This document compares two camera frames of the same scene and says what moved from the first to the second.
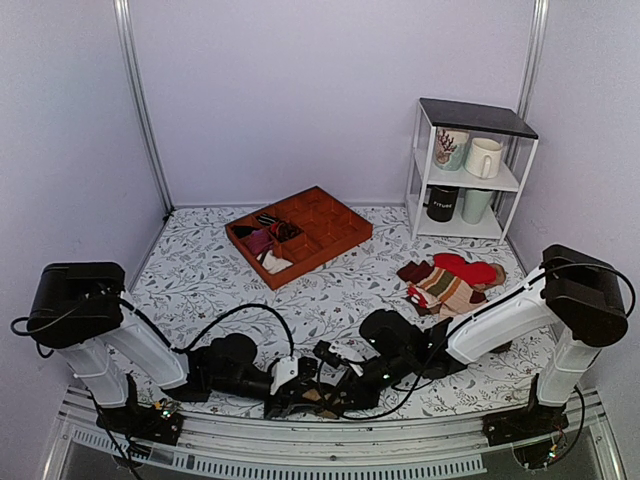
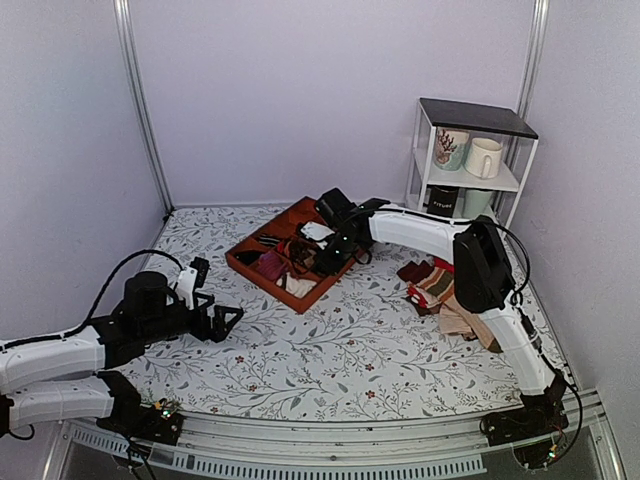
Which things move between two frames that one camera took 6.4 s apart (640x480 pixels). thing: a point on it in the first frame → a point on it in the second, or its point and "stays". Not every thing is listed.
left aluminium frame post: x=125 y=19 stays
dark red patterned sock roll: x=286 y=230 → x=296 y=251
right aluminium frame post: x=532 y=59 stays
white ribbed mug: x=483 y=158 stays
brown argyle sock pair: x=314 y=395 → x=302 y=253
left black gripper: x=285 y=404 → x=202 y=330
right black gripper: x=363 y=399 → x=328 y=269
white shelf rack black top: x=469 y=164 stays
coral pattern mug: x=450 y=147 stays
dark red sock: x=414 y=272 stays
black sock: x=243 y=231 → x=248 y=257
